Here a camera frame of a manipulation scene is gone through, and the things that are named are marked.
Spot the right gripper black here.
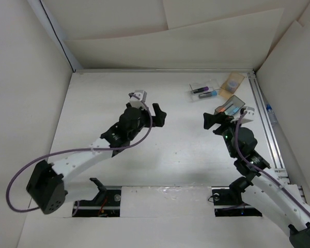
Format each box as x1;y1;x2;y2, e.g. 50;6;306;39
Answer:
203;111;247;158

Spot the black blue highlighter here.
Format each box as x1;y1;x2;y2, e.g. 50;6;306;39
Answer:
198;90;218;99

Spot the purple highlighter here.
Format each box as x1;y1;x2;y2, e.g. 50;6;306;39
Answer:
192;86;209;94

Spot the clear spray bottle blue cap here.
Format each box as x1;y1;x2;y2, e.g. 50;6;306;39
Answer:
266;104;277;125

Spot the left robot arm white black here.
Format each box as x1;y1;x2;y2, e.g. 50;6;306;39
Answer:
26;102;167;214

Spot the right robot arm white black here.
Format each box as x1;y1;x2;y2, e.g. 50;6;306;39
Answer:
203;110;310;247

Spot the dark grey transparent container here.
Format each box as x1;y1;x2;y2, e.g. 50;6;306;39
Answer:
214;95;245;116

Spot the clear plastic container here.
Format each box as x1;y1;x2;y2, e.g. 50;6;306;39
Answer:
187;79;220;102

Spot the orange transparent container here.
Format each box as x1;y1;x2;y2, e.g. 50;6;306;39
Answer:
219;72;245;99

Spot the small bottle in orange container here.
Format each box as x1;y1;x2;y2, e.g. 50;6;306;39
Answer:
227;80;239;91

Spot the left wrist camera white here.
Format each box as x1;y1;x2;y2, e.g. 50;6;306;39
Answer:
129;90;147;109

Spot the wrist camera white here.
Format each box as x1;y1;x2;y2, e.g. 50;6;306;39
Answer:
129;90;147;109
240;106;255;123

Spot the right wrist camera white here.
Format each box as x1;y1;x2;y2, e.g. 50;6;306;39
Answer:
240;106;255;123

